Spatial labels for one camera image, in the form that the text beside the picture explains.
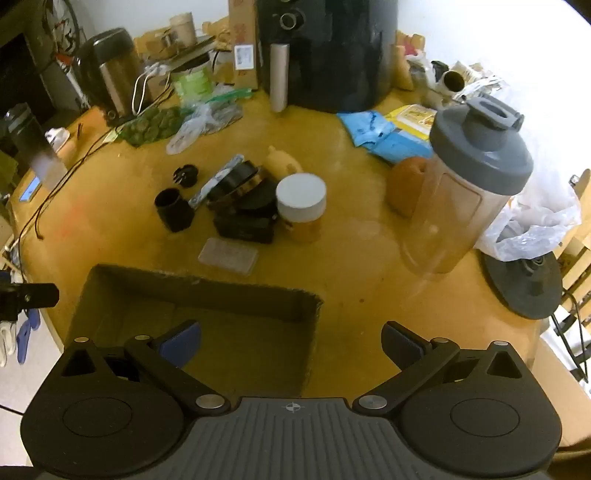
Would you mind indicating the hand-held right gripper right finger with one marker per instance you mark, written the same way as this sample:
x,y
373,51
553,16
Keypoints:
x,y
399,344

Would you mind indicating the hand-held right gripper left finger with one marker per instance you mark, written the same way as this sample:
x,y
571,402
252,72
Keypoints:
x,y
182,344

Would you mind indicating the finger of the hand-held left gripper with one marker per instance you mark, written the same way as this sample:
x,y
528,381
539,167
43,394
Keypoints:
x,y
39,295

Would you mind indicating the brown cardboard box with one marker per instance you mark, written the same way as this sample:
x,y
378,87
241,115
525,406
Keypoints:
x,y
240,341

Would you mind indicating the clear plastic case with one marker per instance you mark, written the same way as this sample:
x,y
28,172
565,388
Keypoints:
x,y
228,256

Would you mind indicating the black rectangular box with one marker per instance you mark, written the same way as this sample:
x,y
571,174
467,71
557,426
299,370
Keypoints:
x,y
244,229

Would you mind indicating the black cylindrical cap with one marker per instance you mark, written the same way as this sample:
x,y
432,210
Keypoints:
x,y
173,210

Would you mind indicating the silver patterned stick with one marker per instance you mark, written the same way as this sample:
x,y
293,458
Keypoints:
x,y
210,184

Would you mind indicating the small black ribbed knob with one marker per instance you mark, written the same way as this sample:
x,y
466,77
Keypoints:
x,y
185,175

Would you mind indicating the white-lid jar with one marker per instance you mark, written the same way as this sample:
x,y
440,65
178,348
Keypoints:
x,y
301,194

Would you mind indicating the blue slipper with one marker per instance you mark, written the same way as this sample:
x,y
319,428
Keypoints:
x,y
27,337

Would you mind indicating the white sandal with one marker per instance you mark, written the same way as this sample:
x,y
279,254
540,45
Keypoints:
x,y
7,346

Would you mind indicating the blue phone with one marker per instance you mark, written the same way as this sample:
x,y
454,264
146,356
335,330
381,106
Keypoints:
x,y
31,190

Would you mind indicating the black round base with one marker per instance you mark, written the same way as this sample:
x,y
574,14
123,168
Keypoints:
x,y
524,286

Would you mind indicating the black water bottle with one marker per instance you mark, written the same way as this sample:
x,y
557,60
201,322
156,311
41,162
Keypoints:
x,y
34,147

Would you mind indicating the white charger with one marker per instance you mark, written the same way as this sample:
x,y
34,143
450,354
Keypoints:
x,y
57,137

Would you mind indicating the orange fruit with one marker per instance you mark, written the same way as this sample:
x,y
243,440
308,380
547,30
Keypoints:
x,y
404,184

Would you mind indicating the clear shaker bottle grey lid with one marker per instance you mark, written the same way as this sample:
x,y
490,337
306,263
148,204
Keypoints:
x,y
466,184

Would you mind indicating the white plastic bag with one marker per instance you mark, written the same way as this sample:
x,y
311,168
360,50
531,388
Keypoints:
x,y
531,217

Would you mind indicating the blue packet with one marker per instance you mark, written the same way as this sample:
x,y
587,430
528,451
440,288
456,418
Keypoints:
x,y
404,147
364,129

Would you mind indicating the bag of green vegetables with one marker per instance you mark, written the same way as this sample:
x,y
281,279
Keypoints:
x,y
150,127

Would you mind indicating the yellow packet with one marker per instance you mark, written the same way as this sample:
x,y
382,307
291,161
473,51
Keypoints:
x,y
413,117

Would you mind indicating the clear plastic bag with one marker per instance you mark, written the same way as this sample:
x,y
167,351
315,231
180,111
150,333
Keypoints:
x,y
203,117

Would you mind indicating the black steel kettle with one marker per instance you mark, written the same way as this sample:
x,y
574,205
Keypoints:
x,y
108,69

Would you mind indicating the green label tub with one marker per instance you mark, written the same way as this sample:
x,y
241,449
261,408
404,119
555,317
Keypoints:
x,y
194,81

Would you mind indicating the metal cup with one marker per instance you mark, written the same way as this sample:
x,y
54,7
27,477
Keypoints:
x,y
452,81

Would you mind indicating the bicycle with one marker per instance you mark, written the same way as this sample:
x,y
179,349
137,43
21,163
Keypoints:
x,y
62,23

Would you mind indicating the grey cardboard tube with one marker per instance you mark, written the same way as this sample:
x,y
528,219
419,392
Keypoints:
x,y
279,78

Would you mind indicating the black air fryer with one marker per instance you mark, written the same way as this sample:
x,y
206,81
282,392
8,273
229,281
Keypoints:
x,y
328,50

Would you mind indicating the brown paper canister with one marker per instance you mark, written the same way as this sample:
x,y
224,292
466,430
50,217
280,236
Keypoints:
x,y
183,30

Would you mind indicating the tall brown carton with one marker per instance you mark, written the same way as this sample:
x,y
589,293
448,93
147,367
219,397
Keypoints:
x,y
244,41

